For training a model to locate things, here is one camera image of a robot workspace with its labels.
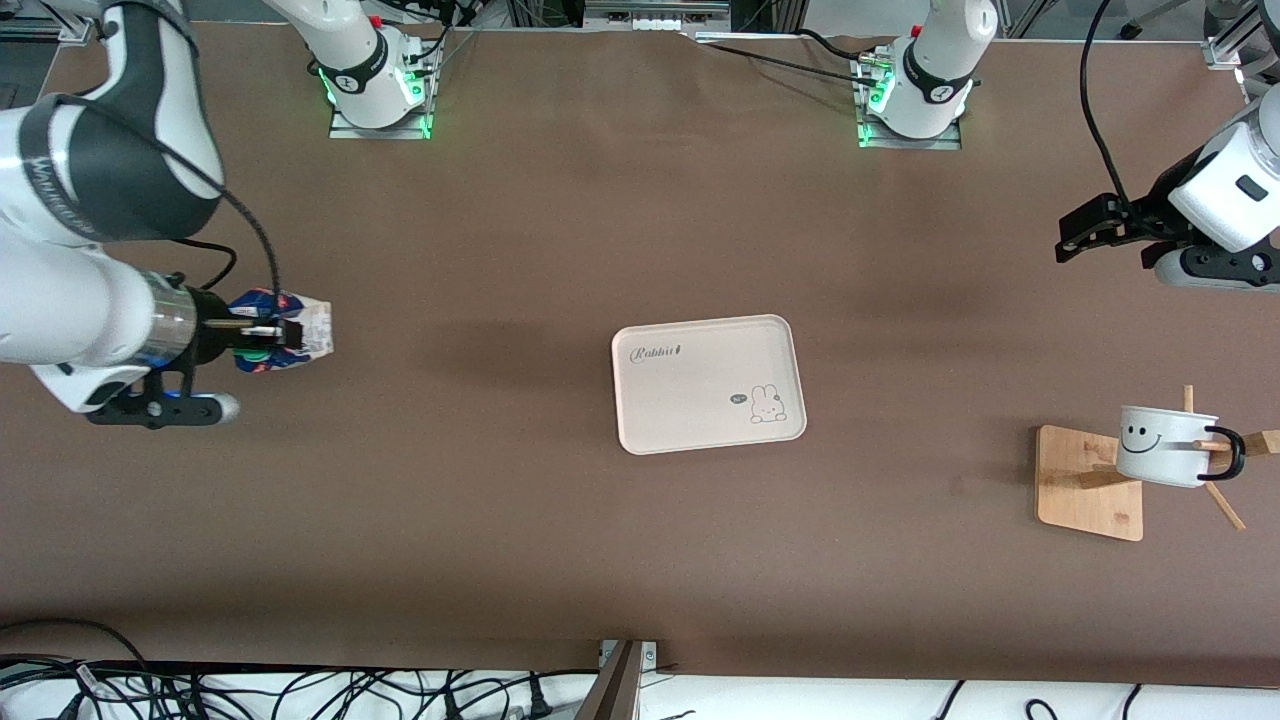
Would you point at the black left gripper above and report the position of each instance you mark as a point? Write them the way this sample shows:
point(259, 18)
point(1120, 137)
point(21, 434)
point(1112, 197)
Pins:
point(1149, 213)

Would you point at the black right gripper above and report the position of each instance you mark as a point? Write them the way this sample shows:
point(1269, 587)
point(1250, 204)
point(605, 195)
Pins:
point(212, 334)

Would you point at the blue milk carton green cap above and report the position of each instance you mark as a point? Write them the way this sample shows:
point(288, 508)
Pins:
point(315, 330)

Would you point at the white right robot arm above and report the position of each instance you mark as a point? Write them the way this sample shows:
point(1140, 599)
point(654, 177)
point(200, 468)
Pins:
point(60, 300)

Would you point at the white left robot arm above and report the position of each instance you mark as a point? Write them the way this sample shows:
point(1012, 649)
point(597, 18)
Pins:
point(1225, 190)

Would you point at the wooden mug tree rack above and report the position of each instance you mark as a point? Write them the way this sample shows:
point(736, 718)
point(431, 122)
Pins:
point(1090, 500)

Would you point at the white rabbit print tray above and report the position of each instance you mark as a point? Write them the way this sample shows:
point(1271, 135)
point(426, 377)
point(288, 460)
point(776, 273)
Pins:
point(700, 390)

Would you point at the grey metal box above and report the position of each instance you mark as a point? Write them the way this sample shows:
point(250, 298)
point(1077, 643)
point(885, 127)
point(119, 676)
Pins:
point(655, 12)

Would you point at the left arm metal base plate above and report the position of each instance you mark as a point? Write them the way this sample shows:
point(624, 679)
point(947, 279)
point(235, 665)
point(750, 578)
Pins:
point(905, 144)

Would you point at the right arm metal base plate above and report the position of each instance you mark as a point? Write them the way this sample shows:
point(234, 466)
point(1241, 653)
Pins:
point(380, 133)

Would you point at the aluminium frame rail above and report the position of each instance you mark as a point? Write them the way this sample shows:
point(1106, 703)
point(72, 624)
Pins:
point(45, 20)
point(1240, 50)

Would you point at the grey metal frame post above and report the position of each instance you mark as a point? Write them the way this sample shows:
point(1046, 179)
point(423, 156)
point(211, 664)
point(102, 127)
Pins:
point(620, 690)

